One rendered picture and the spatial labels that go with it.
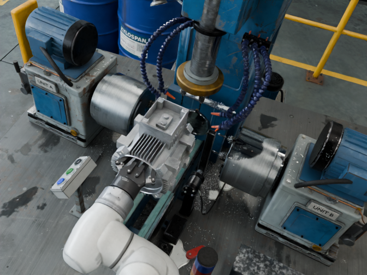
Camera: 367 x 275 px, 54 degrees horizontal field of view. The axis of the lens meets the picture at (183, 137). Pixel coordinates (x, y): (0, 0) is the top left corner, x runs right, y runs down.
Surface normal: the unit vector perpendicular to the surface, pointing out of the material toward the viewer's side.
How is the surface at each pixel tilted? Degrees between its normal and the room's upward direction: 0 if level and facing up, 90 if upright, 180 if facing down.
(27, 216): 0
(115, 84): 9
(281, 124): 0
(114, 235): 26
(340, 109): 0
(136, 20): 90
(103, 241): 32
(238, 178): 81
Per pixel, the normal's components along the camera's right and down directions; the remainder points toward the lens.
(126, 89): 0.06, -0.53
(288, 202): -0.43, 0.65
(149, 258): 0.53, -0.76
